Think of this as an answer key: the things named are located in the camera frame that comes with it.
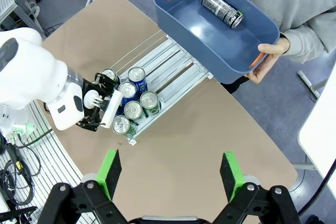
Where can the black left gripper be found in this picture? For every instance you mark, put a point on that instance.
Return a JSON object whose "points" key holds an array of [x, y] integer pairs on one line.
{"points": [[89, 86]]}

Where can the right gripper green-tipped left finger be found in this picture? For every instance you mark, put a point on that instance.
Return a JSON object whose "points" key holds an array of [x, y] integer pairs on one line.
{"points": [[86, 203]]}

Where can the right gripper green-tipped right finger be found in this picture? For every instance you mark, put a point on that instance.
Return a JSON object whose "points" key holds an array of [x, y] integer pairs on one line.
{"points": [[252, 203]]}

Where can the green beverage can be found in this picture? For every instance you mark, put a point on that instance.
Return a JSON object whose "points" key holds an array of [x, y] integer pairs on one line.
{"points": [[133, 109], [120, 124], [149, 100]]}

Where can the person's left forearm grey sleeve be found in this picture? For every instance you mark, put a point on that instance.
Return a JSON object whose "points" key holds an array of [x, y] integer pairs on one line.
{"points": [[307, 37]]}

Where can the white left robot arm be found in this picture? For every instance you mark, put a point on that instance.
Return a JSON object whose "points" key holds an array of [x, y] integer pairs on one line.
{"points": [[26, 64]]}

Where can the black beverage can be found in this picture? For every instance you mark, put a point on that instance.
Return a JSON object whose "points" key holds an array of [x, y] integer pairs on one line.
{"points": [[220, 9], [108, 73]]}

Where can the blue white beverage can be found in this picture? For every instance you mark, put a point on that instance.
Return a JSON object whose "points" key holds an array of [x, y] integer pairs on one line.
{"points": [[127, 89], [136, 74]]}

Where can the person's left hand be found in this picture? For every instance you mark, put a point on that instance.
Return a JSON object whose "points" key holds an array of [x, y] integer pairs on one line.
{"points": [[275, 49]]}

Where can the white slotted mounting plate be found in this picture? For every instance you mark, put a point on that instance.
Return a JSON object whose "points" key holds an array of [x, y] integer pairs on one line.
{"points": [[60, 155]]}

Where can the large white table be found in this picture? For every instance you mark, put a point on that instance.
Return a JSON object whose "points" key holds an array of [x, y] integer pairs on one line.
{"points": [[323, 129]]}

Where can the grey metal rack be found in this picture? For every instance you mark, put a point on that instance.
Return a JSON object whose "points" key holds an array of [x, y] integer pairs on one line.
{"points": [[10, 3]]}

